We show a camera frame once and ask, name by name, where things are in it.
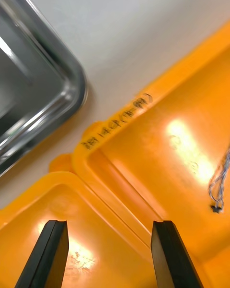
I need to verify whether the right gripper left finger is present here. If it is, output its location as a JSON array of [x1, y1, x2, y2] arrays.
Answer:
[[14, 219, 69, 288]]

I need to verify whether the steel tray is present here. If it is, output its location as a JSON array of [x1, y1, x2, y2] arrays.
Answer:
[[0, 0, 87, 176]]

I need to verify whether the blue-white twisted wire harness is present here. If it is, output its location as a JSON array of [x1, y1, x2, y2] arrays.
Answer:
[[207, 144, 230, 214]]

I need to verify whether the yellow-orange plastic bin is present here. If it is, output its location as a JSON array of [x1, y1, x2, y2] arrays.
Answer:
[[72, 21, 230, 288], [0, 153, 159, 288]]

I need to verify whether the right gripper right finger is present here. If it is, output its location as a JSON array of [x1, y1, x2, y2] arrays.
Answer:
[[150, 220, 204, 288]]

